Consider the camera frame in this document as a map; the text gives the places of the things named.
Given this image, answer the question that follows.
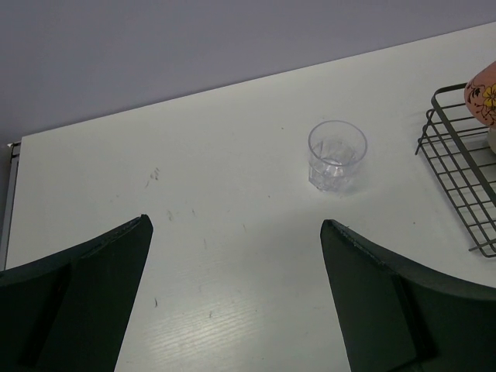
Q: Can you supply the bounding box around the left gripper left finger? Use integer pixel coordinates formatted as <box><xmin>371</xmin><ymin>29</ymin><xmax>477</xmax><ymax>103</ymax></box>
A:
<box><xmin>1</xmin><ymin>215</ymin><xmax>153</xmax><ymax>371</ymax></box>

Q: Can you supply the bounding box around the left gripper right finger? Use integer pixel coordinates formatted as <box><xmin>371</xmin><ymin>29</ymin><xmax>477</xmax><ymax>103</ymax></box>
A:
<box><xmin>320</xmin><ymin>219</ymin><xmax>495</xmax><ymax>371</ymax></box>

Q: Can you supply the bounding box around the tall clear glass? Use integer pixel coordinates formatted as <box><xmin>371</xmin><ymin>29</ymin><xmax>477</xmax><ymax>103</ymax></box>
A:
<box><xmin>307</xmin><ymin>120</ymin><xmax>368</xmax><ymax>192</ymax></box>

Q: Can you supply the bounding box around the pink mug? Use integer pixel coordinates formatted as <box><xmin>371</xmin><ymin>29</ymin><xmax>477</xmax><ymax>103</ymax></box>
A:
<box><xmin>464</xmin><ymin>61</ymin><xmax>496</xmax><ymax>129</ymax></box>

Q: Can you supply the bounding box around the black wire dish rack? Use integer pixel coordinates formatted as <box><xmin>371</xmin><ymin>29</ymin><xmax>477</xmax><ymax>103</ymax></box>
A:
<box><xmin>415</xmin><ymin>83</ymin><xmax>495</xmax><ymax>259</ymax></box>

